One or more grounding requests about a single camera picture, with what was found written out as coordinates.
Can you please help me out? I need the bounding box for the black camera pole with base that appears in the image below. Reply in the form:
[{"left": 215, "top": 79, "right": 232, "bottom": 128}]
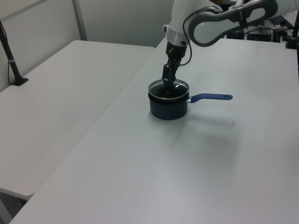
[{"left": 0, "top": 19, "right": 29, "bottom": 87}]

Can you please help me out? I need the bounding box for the white adjacent table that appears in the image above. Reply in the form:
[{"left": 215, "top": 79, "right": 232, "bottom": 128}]
[{"left": 0, "top": 40, "right": 157, "bottom": 201}]

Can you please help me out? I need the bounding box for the black clamped camera pole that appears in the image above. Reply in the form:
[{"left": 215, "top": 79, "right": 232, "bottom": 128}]
[{"left": 285, "top": 13, "right": 299, "bottom": 49}]

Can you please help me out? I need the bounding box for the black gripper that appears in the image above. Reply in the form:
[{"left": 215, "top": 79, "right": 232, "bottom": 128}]
[{"left": 162, "top": 41, "right": 188, "bottom": 86}]

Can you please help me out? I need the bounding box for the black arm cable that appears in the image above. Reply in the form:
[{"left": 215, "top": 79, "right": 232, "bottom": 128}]
[{"left": 179, "top": 5, "right": 225, "bottom": 66}]

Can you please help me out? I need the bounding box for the glass lid with blue knob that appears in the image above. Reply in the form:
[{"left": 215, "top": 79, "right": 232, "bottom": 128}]
[{"left": 148, "top": 75, "right": 190, "bottom": 101}]

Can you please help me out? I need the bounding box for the dark saucepan with blue handle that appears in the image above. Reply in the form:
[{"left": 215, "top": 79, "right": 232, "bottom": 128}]
[{"left": 147, "top": 79, "right": 234, "bottom": 121}]

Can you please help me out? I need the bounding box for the grey metal partition post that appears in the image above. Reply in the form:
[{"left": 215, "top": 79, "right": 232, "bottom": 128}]
[{"left": 71, "top": 0, "right": 88, "bottom": 42}]

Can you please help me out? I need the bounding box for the black electronic box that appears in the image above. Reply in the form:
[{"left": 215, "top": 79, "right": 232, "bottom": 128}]
[{"left": 247, "top": 26, "right": 274, "bottom": 42}]

